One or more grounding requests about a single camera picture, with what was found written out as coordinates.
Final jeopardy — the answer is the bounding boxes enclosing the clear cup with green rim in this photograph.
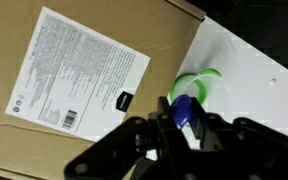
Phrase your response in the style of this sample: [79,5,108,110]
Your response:
[168,67,226,109]

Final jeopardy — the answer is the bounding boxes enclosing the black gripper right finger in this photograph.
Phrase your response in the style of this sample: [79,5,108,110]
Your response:
[183,96,288,180]

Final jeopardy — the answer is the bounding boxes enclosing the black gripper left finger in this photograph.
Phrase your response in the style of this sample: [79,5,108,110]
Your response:
[63,96,185,180]

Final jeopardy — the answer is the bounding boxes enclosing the white printed paper label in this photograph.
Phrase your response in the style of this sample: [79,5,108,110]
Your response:
[5,5,151,143]

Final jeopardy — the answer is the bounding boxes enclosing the blue capped marker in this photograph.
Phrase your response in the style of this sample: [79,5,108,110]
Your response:
[169,93,195,130]

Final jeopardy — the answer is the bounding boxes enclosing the white table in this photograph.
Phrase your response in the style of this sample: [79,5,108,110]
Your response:
[145,15,288,161]

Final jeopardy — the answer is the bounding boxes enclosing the brown cardboard box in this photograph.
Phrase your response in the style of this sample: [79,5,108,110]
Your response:
[0,0,207,180]

